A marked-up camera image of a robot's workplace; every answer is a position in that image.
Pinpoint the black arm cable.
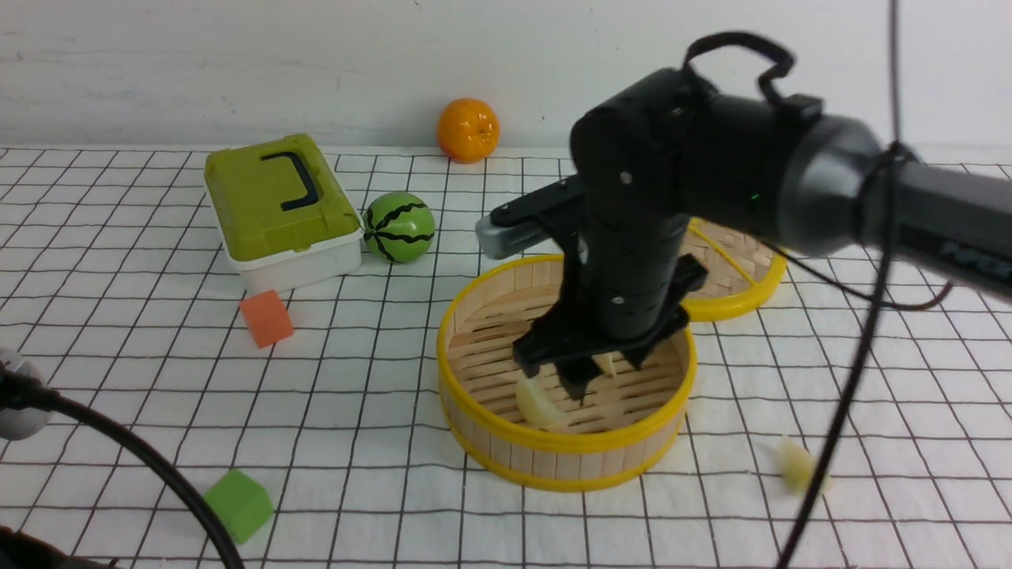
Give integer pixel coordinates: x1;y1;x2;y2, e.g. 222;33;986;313
682;0;954;569
0;371;247;569

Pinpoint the orange foam cube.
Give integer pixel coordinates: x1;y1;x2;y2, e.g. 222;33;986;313
239;289;294;349

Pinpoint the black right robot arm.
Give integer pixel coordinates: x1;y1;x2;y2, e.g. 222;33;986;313
513;69;1010;391

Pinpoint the green lidded white box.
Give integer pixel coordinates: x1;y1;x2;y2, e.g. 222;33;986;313
203;134;364;296

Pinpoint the green foam cube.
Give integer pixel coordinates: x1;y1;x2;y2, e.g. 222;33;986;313
203;469;275;546

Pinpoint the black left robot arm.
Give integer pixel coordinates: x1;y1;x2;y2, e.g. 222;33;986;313
1;350;245;568

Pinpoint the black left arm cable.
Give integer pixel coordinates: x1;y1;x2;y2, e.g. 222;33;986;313
0;371;247;569

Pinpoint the bamboo steamer tray yellow rim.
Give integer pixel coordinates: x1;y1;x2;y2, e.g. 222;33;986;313
436;254;697;492

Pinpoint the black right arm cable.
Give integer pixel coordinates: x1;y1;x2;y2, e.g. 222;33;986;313
682;0;954;569

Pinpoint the orange toy fruit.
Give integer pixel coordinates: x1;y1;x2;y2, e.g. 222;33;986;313
436;98;501;164

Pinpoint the woven bamboo steamer lid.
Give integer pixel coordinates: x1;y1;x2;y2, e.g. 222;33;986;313
681;219;787;322

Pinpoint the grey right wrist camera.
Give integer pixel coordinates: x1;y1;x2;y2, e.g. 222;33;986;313
474;175;585;260

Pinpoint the white dumpling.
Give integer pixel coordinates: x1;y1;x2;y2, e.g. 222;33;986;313
593;352;617;378
515;377;566;430
775;435;819;496

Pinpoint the white grid tablecloth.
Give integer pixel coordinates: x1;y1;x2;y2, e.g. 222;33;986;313
1;148;1011;568

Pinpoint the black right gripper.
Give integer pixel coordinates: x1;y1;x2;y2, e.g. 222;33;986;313
513;190;708;404

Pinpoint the toy watermelon ball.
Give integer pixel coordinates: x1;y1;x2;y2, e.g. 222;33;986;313
364;192;436;264

